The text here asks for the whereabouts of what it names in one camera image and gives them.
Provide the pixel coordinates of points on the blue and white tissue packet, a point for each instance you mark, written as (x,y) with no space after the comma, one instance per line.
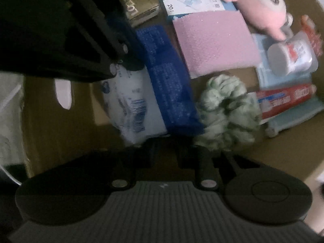
(167,81)

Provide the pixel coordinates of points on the brown cardboard box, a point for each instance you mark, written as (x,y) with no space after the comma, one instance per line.
(63,121)

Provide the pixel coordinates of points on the red toothpaste box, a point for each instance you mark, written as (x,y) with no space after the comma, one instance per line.
(283,98)

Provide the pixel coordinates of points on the pink round plush toy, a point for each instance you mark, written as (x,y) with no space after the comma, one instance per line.
(258,7)

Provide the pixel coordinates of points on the light blue checked towel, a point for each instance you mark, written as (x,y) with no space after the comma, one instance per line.
(291,126)

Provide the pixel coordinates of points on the pink sponge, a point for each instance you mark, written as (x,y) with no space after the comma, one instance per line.
(215,43)

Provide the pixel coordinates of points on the brown printed booklet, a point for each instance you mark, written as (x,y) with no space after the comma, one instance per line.
(141,7)

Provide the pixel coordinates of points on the green scrunchie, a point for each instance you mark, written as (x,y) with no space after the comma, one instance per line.
(222,106)

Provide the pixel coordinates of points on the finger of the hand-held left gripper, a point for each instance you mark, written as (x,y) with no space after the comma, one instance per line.
(126,38)

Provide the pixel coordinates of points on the blue and white mask box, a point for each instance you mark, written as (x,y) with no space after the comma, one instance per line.
(192,0)

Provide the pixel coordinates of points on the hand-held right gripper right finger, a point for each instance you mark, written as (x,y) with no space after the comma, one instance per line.
(186,157)

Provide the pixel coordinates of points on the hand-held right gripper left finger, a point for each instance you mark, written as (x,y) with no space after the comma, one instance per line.
(149,151)

